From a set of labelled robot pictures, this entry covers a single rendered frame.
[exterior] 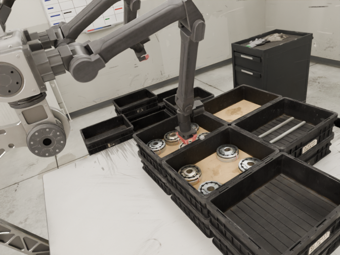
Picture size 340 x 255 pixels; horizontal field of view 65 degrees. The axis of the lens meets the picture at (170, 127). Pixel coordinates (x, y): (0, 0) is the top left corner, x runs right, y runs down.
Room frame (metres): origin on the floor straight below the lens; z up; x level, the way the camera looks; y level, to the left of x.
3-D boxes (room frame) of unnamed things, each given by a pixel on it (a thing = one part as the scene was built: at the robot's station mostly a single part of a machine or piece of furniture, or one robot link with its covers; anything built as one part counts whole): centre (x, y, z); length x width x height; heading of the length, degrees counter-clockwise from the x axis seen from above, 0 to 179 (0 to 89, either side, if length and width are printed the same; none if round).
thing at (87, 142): (1.96, 0.53, 0.37); 0.40 x 0.30 x 0.45; 111
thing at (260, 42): (2.57, -0.99, 0.88); 0.25 x 0.19 x 0.03; 111
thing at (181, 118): (1.08, -0.08, 1.04); 0.07 x 0.06 x 0.07; 111
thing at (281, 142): (1.05, -0.53, 0.87); 0.40 x 0.30 x 0.11; 117
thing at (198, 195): (0.87, -0.18, 0.92); 0.40 x 0.30 x 0.02; 117
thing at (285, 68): (2.54, -1.12, 0.45); 0.60 x 0.45 x 0.90; 111
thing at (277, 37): (2.63, -1.22, 0.88); 0.29 x 0.22 x 0.03; 111
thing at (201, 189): (0.76, -0.11, 0.86); 0.10 x 0.10 x 0.01
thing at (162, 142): (1.16, 0.09, 0.86); 0.10 x 0.10 x 0.01
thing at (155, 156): (1.14, -0.04, 0.92); 0.40 x 0.30 x 0.02; 117
